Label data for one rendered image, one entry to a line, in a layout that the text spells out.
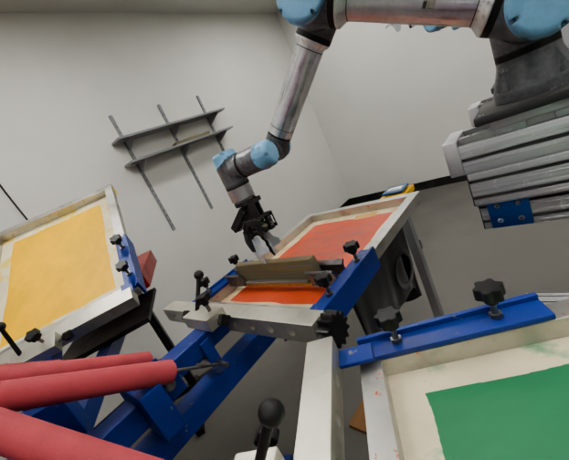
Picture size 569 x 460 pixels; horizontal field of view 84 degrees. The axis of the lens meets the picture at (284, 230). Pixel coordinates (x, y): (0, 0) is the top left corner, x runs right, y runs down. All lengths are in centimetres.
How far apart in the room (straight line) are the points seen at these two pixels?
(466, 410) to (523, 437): 7
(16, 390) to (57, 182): 230
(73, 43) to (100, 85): 35
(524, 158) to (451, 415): 59
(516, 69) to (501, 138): 14
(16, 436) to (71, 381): 13
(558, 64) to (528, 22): 20
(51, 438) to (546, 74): 105
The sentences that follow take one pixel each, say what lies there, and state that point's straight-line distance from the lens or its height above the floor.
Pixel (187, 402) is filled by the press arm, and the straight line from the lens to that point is 91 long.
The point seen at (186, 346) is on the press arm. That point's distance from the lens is 86.
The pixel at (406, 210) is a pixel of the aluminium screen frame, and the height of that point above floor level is 98.
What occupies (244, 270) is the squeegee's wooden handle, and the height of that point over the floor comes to 104.
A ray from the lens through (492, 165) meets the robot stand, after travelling 92.
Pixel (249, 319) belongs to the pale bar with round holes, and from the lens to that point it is 80.
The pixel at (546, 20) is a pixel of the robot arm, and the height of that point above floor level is 139.
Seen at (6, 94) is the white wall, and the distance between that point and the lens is 307.
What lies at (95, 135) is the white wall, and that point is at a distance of 308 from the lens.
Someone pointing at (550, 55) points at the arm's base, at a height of 132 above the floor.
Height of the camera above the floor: 139
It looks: 15 degrees down
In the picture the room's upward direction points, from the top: 25 degrees counter-clockwise
